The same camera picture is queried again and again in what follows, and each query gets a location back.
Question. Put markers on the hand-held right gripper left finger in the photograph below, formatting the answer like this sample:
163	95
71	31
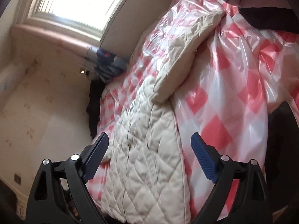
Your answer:
97	155

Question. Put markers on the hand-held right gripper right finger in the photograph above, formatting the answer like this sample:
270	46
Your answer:
203	157

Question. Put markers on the beige quilted jacket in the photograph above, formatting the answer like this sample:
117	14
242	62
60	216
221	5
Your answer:
149	144

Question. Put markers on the dark cloth beside bed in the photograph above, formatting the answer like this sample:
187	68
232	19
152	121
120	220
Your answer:
93	107

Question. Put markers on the pink checkered plastic sheet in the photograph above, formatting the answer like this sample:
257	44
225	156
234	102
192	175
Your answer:
233	86

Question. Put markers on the person's dark clothing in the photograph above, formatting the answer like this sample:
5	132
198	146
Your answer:
285	140

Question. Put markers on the blue grey round object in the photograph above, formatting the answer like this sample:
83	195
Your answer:
109	63

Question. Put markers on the beige headboard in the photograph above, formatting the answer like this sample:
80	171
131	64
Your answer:
121	21

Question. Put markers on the black cloth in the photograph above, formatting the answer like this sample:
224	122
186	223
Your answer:
266	18

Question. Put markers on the window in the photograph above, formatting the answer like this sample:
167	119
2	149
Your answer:
79	2

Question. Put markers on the wall socket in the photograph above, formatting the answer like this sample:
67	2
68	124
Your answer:
17	178

